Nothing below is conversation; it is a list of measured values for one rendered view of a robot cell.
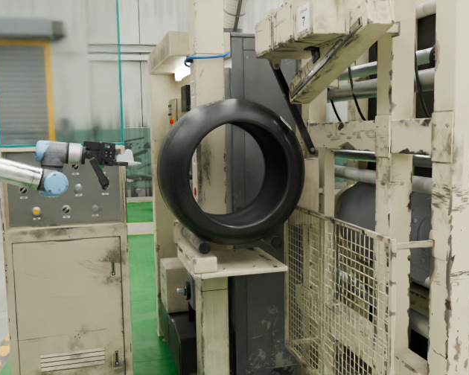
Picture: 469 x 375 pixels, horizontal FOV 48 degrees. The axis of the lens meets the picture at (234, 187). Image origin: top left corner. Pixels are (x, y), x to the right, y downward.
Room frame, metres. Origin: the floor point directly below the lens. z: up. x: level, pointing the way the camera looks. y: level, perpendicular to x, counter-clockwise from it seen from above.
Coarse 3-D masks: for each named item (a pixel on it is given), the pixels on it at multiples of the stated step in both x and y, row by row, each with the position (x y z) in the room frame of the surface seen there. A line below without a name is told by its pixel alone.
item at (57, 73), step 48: (0, 0) 2.34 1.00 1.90; (48, 0) 2.39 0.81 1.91; (96, 0) 2.45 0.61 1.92; (0, 48) 2.34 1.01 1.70; (48, 48) 2.39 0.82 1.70; (96, 48) 2.45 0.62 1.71; (0, 96) 2.33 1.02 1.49; (48, 96) 2.39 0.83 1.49; (96, 96) 2.44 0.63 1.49; (0, 144) 2.33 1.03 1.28
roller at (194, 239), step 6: (186, 228) 2.19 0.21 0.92; (186, 234) 2.13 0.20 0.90; (192, 234) 2.06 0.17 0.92; (192, 240) 2.01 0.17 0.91; (198, 240) 1.95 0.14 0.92; (204, 240) 1.93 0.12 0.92; (198, 246) 1.90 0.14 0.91; (204, 246) 1.89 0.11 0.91; (210, 246) 1.90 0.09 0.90; (204, 252) 1.89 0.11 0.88
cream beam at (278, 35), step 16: (304, 0) 1.80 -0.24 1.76; (320, 0) 1.75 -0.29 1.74; (336, 0) 1.76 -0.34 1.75; (352, 0) 1.78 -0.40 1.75; (272, 16) 2.11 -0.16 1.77; (288, 16) 1.94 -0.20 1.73; (320, 16) 1.75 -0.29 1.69; (336, 16) 1.76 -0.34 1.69; (256, 32) 2.29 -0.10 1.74; (272, 32) 2.11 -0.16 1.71; (288, 32) 1.94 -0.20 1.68; (304, 32) 1.80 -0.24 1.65; (320, 32) 1.75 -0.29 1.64; (336, 32) 1.76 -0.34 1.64; (256, 48) 2.30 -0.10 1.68; (272, 48) 2.11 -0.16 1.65; (288, 48) 2.06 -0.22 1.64
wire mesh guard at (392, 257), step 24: (312, 216) 2.11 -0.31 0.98; (288, 240) 2.39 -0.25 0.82; (312, 240) 2.11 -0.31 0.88; (384, 240) 1.58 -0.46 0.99; (288, 264) 2.37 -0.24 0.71; (312, 264) 2.11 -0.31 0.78; (288, 288) 2.37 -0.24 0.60; (312, 288) 2.11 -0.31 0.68; (288, 312) 2.37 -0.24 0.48; (312, 312) 2.11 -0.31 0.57; (384, 312) 1.59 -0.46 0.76; (288, 336) 2.37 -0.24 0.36; (312, 336) 2.11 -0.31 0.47; (312, 360) 2.11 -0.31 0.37
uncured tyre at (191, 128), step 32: (192, 128) 1.89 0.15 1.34; (256, 128) 2.22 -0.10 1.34; (288, 128) 2.01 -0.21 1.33; (160, 160) 1.99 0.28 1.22; (288, 160) 1.98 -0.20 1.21; (160, 192) 2.07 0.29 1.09; (288, 192) 1.98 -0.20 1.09; (192, 224) 1.90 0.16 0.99; (224, 224) 1.91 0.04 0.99; (256, 224) 1.94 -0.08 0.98
